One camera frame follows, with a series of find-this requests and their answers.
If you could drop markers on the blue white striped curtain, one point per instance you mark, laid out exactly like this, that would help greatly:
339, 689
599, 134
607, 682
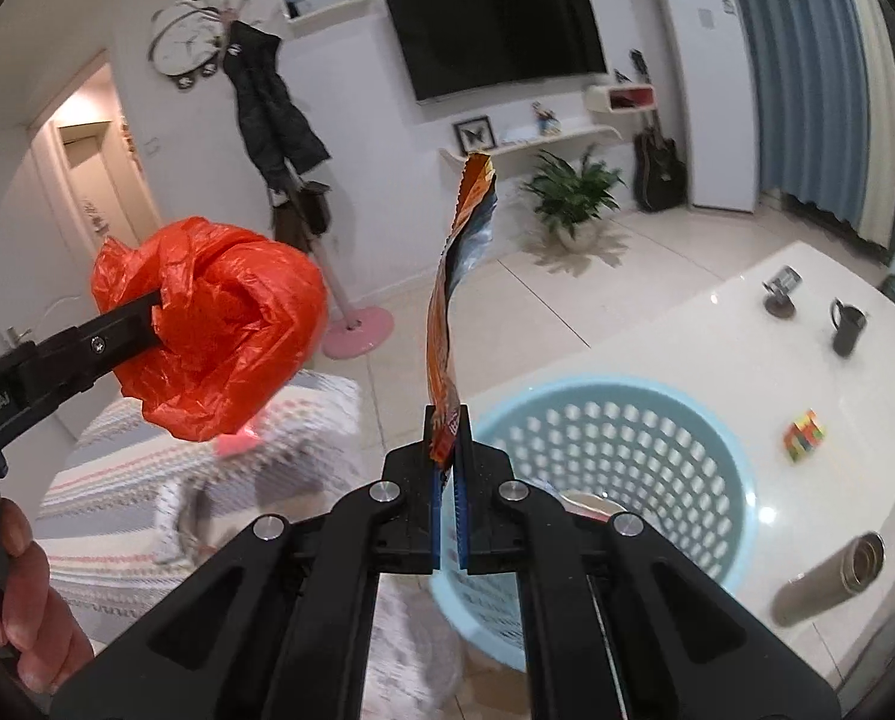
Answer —
815, 75

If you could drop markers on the green potted plant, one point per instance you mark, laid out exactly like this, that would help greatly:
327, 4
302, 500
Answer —
575, 195

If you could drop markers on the light blue plastic basket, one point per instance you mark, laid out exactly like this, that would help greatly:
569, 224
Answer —
680, 405

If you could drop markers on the orange plastic bag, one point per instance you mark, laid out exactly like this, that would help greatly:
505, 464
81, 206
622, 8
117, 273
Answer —
222, 315

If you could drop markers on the black wall television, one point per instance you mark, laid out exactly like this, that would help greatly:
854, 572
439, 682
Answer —
492, 30

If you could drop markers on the brown bag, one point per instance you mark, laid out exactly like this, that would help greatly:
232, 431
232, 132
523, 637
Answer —
290, 229

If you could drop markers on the person's left hand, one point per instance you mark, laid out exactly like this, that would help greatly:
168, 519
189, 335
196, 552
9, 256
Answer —
35, 607

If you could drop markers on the metal phone stand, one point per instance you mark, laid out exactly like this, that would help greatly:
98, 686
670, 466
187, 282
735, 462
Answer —
781, 306

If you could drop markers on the black jacket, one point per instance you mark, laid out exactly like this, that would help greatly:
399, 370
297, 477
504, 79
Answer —
267, 112

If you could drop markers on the black mug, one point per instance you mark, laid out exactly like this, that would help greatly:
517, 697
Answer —
846, 334

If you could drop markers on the white red box shelf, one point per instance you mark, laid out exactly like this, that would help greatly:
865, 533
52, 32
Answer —
620, 97

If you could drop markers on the framed butterfly picture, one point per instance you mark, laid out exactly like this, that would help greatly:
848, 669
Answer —
475, 135

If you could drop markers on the pink coat rack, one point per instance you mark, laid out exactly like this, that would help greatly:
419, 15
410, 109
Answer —
357, 334

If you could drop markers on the white coffee table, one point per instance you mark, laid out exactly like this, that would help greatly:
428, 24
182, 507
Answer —
680, 330

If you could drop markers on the black bag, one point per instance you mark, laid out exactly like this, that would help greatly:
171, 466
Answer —
314, 210

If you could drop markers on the black guitar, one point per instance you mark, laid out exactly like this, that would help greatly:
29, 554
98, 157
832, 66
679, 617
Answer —
659, 172

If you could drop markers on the orange snack wrapper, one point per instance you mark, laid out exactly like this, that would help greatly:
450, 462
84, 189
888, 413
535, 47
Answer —
447, 315

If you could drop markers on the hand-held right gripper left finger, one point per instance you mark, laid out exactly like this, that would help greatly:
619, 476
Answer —
436, 510

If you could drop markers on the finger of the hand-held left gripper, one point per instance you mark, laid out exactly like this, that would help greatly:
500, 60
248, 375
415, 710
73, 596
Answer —
102, 349

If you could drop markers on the white standing air conditioner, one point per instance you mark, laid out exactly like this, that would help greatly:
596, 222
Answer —
706, 90

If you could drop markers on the short curved white shelf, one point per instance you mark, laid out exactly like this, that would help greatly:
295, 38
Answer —
567, 136

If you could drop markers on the dark bottle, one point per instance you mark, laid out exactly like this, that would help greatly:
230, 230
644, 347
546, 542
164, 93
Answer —
637, 66

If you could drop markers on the colourful puzzle cube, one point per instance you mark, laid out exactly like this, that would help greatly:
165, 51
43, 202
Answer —
804, 439

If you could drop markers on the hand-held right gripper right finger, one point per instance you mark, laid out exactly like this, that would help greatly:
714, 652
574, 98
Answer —
460, 517

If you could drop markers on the panda wall clock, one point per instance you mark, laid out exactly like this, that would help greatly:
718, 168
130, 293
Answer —
181, 45

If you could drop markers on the pen holder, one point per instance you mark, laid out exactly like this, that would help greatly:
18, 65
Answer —
546, 121

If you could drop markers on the steel thermos bottle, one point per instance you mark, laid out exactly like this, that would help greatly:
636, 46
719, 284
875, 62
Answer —
822, 585

